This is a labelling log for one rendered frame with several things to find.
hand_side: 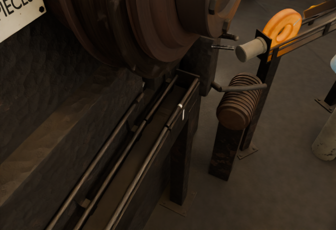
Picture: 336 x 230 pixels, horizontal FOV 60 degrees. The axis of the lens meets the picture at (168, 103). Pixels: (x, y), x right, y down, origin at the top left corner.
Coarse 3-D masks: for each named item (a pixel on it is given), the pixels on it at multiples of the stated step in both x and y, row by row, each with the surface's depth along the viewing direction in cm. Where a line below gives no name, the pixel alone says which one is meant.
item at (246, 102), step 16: (240, 80) 111; (256, 80) 111; (224, 96) 109; (240, 96) 104; (256, 96) 108; (224, 112) 103; (240, 112) 102; (224, 128) 114; (240, 128) 105; (224, 144) 121; (224, 160) 129; (224, 176) 138
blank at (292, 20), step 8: (280, 16) 95; (288, 16) 95; (296, 16) 98; (272, 24) 96; (280, 24) 96; (288, 24) 98; (296, 24) 101; (264, 32) 98; (272, 32) 97; (288, 32) 103; (296, 32) 104; (272, 40) 100; (280, 40) 103
